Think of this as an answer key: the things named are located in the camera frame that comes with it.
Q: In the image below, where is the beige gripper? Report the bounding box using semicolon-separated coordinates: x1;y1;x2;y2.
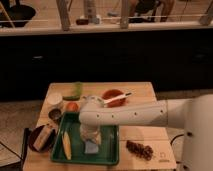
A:
80;125;101;145

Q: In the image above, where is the blue sponge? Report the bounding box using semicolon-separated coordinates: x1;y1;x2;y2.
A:
85;140;99;154

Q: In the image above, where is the green plastic tray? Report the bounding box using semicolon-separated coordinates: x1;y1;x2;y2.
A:
50;112;119;165

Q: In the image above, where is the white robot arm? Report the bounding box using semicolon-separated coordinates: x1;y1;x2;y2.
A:
79;94;213;171

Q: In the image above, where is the yellow corn cob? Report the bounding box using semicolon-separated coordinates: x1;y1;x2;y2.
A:
62;132;71;160

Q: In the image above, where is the red tomato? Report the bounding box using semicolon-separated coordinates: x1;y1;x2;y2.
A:
65;102;79;112

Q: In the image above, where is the small metal cup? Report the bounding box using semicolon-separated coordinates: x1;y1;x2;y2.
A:
48;109;62;122

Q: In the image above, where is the sandwich slice on plate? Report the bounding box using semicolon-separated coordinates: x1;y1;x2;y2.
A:
33;125;53;151

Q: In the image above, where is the white paper cup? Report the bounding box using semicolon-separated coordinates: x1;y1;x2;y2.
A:
47;92;63;109

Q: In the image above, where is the orange red bowl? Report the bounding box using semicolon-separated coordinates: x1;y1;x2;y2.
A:
102;89;126;108

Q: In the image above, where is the dark brown round plate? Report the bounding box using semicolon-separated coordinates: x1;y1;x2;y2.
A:
28;125;56;153

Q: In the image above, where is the black round stool base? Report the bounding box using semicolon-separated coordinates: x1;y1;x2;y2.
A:
0;5;36;28

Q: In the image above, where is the white handled kitchen tool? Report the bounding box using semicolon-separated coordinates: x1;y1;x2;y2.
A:
99;92;133;107

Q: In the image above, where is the black cable on floor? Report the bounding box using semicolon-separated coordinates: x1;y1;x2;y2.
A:
170;133;185;171

